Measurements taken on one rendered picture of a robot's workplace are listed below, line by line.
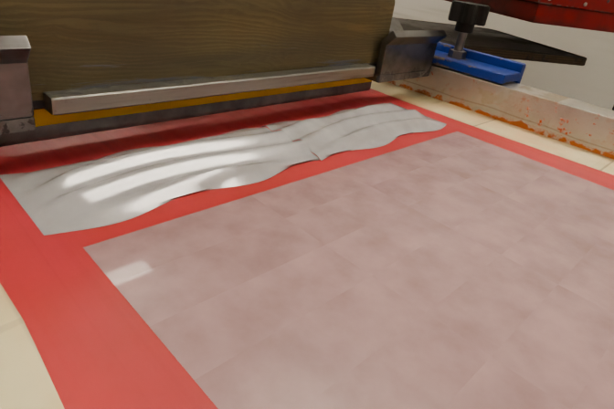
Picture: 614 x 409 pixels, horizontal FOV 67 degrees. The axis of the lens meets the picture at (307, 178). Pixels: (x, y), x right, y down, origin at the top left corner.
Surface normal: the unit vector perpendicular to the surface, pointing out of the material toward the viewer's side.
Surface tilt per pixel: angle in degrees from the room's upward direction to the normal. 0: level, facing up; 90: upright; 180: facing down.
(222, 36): 90
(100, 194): 33
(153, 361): 0
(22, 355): 0
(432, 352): 0
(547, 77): 90
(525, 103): 90
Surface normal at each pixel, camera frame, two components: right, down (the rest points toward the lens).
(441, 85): -0.71, 0.22
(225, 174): 0.52, -0.40
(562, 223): 0.14, -0.89
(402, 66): 0.69, 0.40
